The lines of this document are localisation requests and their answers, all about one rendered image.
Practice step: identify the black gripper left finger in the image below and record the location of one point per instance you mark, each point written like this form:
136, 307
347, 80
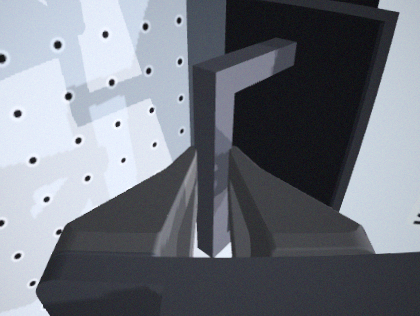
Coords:
144, 218

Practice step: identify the grey base plate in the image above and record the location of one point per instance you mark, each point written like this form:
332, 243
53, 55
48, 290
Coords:
94, 99

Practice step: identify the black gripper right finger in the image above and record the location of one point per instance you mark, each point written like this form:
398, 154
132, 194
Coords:
283, 221

